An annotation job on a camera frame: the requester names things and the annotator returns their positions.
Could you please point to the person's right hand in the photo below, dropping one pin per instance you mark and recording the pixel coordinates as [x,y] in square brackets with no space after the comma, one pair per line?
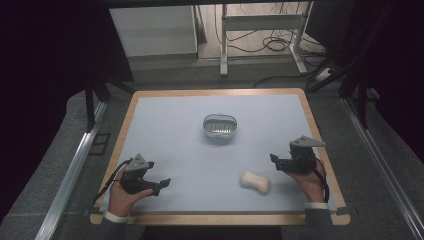
[313,186]

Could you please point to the person's left hand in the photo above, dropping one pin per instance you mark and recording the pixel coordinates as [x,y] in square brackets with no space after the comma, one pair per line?
[121,201]

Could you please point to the pale blue table mat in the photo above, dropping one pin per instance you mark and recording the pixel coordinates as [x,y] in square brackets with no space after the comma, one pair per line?
[206,160]

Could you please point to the white desk frame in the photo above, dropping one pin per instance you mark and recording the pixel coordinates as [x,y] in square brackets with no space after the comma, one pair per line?
[263,21]

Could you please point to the black metal stand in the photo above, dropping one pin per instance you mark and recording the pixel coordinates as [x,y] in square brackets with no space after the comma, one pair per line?
[361,96]
[91,100]

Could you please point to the black floor bracket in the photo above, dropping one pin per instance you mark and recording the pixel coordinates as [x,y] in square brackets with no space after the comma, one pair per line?
[99,144]

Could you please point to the cream bone-shaped toy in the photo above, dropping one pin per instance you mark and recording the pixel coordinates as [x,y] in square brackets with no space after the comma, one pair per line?
[255,182]

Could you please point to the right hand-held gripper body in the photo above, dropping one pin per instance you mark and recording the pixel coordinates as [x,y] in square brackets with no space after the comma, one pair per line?
[300,161]

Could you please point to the grey tape strip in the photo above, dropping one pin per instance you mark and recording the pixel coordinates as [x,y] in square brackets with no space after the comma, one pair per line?
[342,210]
[95,210]

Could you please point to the white power strip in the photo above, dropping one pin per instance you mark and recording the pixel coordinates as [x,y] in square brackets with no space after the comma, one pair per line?
[324,74]

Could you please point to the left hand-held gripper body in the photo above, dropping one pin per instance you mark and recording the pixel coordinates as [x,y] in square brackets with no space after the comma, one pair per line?
[133,181]

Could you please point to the aluminium floor rail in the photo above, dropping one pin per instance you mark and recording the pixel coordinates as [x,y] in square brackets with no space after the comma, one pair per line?
[71,173]
[383,166]

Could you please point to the grey oval soap dish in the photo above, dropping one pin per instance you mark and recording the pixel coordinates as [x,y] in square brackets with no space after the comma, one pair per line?
[220,126]

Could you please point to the white cabinet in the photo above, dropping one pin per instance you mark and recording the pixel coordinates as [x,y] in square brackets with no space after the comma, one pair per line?
[153,30]

